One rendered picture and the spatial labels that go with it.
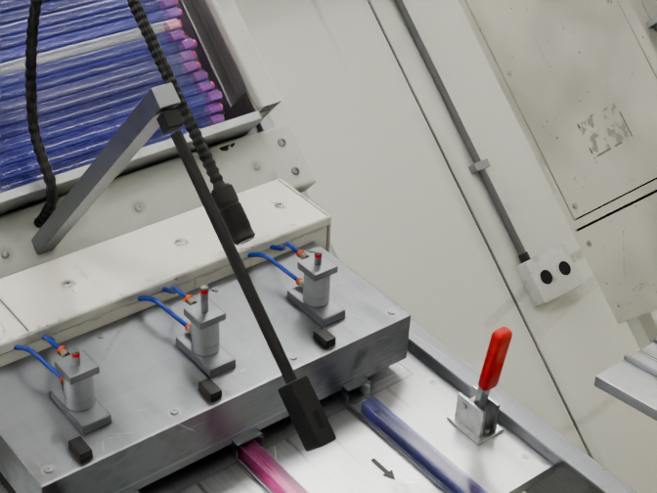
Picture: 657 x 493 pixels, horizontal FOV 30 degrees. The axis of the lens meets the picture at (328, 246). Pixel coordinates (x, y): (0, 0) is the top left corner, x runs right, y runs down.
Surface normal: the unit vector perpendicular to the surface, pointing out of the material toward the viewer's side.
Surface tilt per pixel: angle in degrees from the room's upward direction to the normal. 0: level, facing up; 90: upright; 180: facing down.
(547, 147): 90
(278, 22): 90
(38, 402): 48
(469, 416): 90
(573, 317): 90
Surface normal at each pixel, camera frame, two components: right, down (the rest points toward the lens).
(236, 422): 0.62, 0.47
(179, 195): 0.44, -0.30
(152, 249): 0.04, -0.83
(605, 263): -0.79, 0.32
